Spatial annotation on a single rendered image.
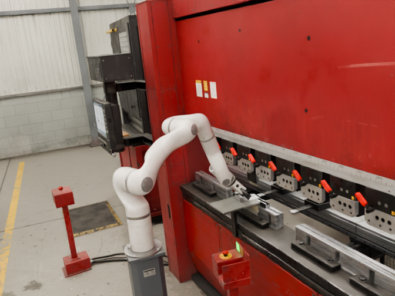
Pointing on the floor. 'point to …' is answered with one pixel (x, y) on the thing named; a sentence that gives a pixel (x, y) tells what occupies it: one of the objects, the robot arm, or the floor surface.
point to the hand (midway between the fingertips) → (245, 195)
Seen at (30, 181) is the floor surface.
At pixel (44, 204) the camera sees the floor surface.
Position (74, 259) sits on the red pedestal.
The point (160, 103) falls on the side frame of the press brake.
